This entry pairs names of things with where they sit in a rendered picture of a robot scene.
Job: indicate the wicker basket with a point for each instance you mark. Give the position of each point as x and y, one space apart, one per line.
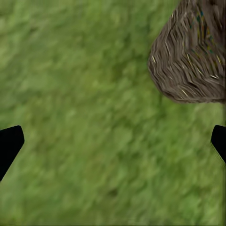
178 64

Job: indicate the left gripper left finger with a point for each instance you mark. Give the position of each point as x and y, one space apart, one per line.
11 141

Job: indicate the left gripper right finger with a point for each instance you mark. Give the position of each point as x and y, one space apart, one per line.
218 139

